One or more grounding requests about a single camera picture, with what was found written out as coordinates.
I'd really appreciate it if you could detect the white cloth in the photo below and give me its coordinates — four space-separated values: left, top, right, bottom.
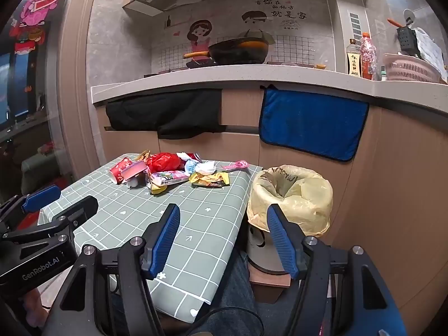
415 28 447 74

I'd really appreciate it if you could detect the white vent grille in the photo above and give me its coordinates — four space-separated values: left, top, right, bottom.
349 12 361 41

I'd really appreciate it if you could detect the green checked tablecloth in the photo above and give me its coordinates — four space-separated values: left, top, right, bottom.
38 153 264 324

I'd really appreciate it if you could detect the grey kitchen countertop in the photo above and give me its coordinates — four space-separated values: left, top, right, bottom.
90 64 448 107

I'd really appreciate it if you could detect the pink purple candy wrapper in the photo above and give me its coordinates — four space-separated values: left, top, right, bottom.
150 170 190 187

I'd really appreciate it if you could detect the white dustbin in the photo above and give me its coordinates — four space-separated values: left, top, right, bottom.
245 221 298 276

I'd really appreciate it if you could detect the wooden stool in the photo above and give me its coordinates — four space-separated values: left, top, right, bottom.
248 264 292 302

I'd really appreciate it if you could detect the yellow brown snack wrapper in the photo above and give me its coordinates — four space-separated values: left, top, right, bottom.
189 171 231 189

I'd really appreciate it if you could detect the pink plastic basket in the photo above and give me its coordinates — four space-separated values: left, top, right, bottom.
382 53 443 84

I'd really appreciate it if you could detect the black wok with orange handle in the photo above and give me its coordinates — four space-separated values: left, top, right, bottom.
184 38 275 66

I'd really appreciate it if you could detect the orange cap plastic bottle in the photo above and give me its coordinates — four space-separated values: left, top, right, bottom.
360 32 378 79

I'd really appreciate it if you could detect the black cloth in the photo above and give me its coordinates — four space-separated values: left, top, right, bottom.
106 89 225 140

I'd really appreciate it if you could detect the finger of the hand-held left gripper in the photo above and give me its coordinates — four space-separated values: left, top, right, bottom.
2 195 99 245
0 184 62 233

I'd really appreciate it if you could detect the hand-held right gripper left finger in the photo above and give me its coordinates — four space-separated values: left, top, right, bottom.
42 203 183 336

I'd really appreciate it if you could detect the black gas stove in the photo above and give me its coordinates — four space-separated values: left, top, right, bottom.
144 59 317 77

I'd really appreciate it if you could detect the blue towel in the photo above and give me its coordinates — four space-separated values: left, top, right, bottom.
258 85 370 162

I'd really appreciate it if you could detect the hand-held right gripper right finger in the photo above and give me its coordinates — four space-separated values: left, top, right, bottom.
267 204 408 336

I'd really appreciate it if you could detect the black utensil holder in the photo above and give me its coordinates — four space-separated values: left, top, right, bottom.
396 26 422 58

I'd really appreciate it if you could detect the dark sauce bottle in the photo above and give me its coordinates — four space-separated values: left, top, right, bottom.
346 38 362 76

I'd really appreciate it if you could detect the cartoon wall sticker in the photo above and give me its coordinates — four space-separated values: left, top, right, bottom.
151 0 333 74

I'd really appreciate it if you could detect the pink figure door sticker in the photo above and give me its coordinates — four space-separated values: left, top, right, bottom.
19 0 64 29

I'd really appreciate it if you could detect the red plastic bag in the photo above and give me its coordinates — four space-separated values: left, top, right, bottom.
146 153 184 174

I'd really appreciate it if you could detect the red paper cup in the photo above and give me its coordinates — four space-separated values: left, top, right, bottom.
109 157 134 185

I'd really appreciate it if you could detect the red figure door sticker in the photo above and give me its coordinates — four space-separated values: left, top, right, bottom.
14 24 46 55

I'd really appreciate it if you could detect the person's leg in jeans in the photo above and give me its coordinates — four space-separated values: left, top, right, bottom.
191 250 298 336

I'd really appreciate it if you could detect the pink plastic toy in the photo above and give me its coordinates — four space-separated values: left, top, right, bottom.
220 160 250 172

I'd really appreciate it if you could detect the white tissue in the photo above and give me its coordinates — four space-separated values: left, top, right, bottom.
194 161 218 176

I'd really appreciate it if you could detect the bin with yellow bag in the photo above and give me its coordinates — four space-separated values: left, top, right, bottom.
247 165 333 237

